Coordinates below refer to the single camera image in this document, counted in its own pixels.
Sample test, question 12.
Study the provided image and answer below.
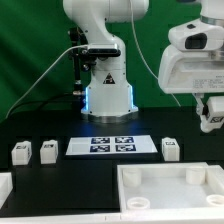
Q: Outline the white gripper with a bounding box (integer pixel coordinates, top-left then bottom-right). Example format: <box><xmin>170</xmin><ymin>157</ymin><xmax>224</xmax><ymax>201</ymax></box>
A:
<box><xmin>158</xmin><ymin>45</ymin><xmax>224</xmax><ymax>115</ymax></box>

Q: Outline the white square table top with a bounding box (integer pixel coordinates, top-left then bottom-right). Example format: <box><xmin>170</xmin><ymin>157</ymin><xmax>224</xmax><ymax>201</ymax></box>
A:
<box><xmin>117</xmin><ymin>163</ymin><xmax>224</xmax><ymax>224</ymax></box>

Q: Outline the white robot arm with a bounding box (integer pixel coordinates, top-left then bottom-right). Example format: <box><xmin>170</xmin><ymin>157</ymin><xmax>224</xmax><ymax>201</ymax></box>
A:
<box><xmin>63</xmin><ymin>0</ymin><xmax>224</xmax><ymax>122</ymax></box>

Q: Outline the white marker sheet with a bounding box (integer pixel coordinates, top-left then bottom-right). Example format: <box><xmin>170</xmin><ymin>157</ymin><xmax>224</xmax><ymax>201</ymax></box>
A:
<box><xmin>66</xmin><ymin>135</ymin><xmax>157</xmax><ymax>156</ymax></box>

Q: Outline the white fixture left edge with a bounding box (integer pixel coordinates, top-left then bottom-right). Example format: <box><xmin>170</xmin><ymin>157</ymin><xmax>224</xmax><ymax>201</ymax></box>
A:
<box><xmin>0</xmin><ymin>172</ymin><xmax>13</xmax><ymax>209</ymax></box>

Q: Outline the grey cable right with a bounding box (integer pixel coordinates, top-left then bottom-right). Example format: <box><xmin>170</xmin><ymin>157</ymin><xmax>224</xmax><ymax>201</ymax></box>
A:
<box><xmin>129</xmin><ymin>0</ymin><xmax>182</xmax><ymax>108</ymax></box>

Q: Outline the grey cable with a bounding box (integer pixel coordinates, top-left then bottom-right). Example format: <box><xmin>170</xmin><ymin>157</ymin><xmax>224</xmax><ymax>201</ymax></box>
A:
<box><xmin>129</xmin><ymin>0</ymin><xmax>182</xmax><ymax>108</ymax></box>
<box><xmin>4</xmin><ymin>44</ymin><xmax>90</xmax><ymax>120</ymax></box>

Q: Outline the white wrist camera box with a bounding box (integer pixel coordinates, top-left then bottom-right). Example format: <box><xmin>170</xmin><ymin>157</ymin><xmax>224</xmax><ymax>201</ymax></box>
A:
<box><xmin>168</xmin><ymin>19</ymin><xmax>224</xmax><ymax>51</ymax></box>

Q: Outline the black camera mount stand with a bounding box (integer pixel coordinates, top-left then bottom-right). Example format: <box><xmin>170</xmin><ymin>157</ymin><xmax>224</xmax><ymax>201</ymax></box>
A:
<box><xmin>68</xmin><ymin>27</ymin><xmax>95</xmax><ymax>109</ymax></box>

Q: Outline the grey cable left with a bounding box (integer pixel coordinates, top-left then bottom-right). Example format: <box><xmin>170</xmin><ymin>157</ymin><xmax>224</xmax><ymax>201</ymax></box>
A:
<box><xmin>4</xmin><ymin>44</ymin><xmax>90</xmax><ymax>120</ymax></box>

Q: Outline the black cable left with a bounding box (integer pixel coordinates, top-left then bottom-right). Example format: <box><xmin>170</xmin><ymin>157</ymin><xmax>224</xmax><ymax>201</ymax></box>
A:
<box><xmin>6</xmin><ymin>93</ymin><xmax>84</xmax><ymax>118</ymax></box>

